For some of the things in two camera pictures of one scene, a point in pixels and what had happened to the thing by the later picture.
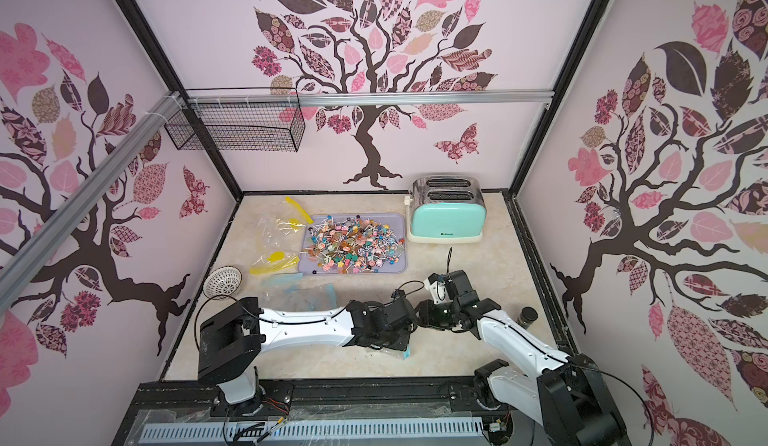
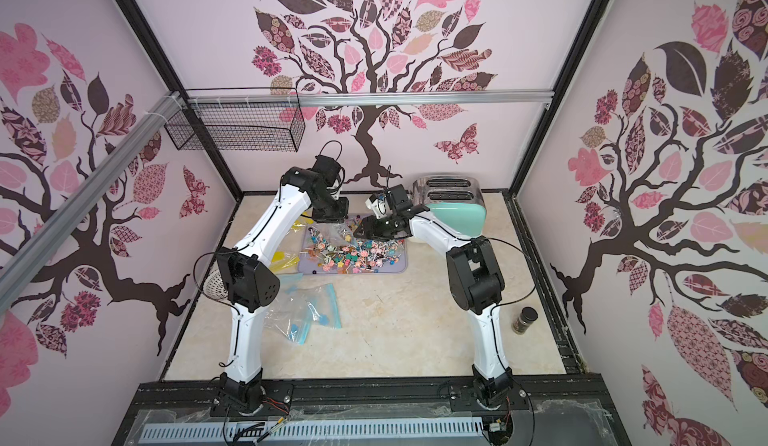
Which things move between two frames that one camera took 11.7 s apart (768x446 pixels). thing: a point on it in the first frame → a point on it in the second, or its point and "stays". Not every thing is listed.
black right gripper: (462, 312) → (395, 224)
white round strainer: (222, 282) stays
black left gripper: (402, 344) → (338, 216)
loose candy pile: (352, 245) stays
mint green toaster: (446, 209) stays
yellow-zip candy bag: (273, 261) stays
